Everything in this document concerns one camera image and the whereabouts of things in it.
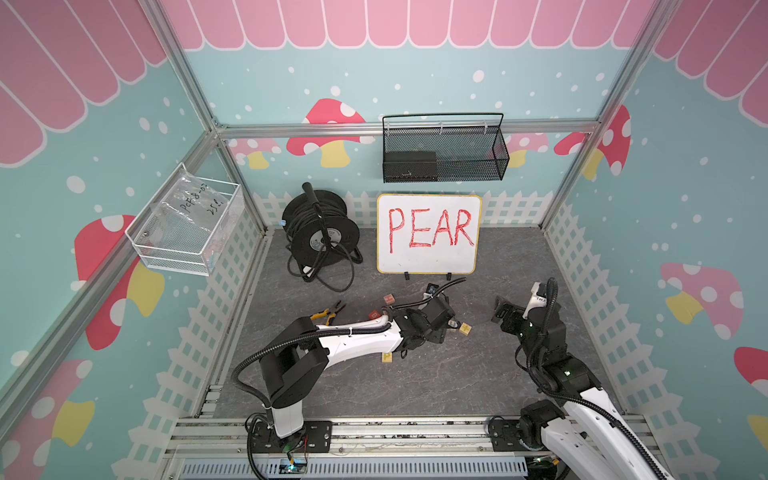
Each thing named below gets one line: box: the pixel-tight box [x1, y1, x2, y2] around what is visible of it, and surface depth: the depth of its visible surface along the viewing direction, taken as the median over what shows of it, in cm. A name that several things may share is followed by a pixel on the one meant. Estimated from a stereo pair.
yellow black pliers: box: [310, 300, 346, 326], surface depth 97 cm
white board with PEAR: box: [376, 194, 483, 275], surface depth 102 cm
